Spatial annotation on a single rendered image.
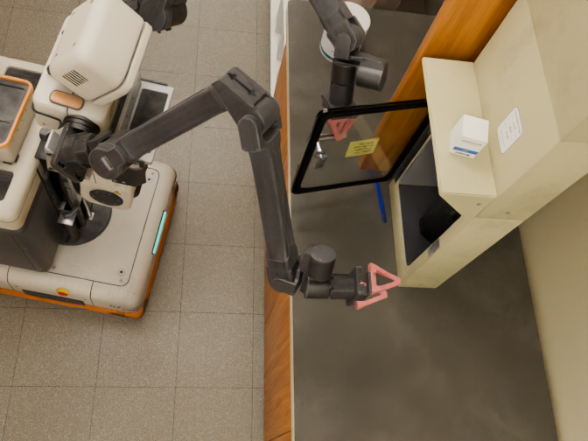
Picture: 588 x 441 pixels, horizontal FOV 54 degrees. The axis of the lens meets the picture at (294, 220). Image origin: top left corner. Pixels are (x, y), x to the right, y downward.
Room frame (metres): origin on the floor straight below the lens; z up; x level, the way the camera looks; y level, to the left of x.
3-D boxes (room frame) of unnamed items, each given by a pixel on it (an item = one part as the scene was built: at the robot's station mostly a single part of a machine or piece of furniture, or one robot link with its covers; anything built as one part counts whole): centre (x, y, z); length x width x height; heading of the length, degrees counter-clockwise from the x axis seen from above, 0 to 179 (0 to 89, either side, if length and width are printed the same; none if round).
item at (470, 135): (0.73, -0.24, 1.54); 0.05 x 0.05 x 0.06; 10
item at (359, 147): (0.85, -0.08, 1.19); 0.30 x 0.01 x 0.40; 124
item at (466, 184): (0.78, -0.23, 1.46); 0.32 x 0.12 x 0.10; 22
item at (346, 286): (0.49, -0.16, 1.20); 0.07 x 0.07 x 0.10; 22
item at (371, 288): (0.51, -0.23, 1.24); 0.09 x 0.07 x 0.07; 112
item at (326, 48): (1.36, 0.09, 1.02); 0.13 x 0.13 x 0.15
